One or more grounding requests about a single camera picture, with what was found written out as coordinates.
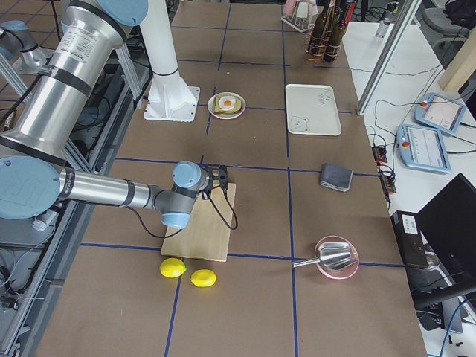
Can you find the lemon right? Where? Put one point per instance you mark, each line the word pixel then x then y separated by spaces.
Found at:
pixel 203 278

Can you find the pink cup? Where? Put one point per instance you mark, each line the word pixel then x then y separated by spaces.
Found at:
pixel 289 7

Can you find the metal scoop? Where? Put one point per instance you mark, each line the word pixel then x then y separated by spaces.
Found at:
pixel 332 256

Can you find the aluminium frame post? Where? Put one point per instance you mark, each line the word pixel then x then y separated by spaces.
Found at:
pixel 404 19

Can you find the bottom bread slice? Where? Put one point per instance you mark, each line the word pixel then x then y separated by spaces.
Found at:
pixel 236 109

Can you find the fried egg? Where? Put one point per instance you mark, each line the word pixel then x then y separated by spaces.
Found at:
pixel 225 103

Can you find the wooden cutting board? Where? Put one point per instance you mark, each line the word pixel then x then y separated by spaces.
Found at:
pixel 206 236

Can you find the green wine bottle middle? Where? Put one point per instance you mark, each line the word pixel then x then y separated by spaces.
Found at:
pixel 345 9

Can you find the white plate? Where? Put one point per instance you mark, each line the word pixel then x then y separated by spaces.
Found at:
pixel 226 117

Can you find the grey folded cloth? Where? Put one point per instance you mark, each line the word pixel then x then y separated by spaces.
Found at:
pixel 335 177

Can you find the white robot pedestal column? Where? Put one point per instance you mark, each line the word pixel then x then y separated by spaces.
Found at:
pixel 169 98

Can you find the green wine bottle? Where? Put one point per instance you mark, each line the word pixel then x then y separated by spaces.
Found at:
pixel 345 9
pixel 324 20

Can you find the lemon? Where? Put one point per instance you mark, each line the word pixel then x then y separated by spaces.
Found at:
pixel 172 267
pixel 203 278

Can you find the black laptop monitor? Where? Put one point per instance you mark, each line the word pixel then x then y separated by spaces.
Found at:
pixel 448 225

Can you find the white wire cup rack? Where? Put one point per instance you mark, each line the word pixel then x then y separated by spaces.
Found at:
pixel 304 16

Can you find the blue teach pendant far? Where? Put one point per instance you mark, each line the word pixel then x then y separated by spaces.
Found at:
pixel 440 112

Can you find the cream bear tray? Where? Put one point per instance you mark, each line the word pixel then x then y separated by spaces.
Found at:
pixel 312 110

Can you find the pink bowl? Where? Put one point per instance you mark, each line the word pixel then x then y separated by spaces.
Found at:
pixel 345 273

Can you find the lemon left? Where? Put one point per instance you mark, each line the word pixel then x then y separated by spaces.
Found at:
pixel 172 267

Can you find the green wine bottle front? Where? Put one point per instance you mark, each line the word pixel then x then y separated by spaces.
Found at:
pixel 324 20

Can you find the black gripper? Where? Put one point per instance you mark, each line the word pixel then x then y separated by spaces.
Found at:
pixel 207 190

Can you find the blue teach pendant near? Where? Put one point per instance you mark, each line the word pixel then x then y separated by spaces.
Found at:
pixel 422 148

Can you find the blue teach pendant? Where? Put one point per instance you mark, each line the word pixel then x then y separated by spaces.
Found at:
pixel 440 112
pixel 422 148

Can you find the copper wire bottle rack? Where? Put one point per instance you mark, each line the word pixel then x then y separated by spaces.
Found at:
pixel 321 49

